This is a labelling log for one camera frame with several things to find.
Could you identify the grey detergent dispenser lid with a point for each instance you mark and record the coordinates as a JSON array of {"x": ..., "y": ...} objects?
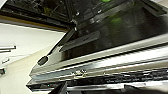
[{"x": 81, "y": 41}]

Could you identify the white two-door base cabinet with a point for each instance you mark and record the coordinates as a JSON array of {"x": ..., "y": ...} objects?
[{"x": 26, "y": 38}]

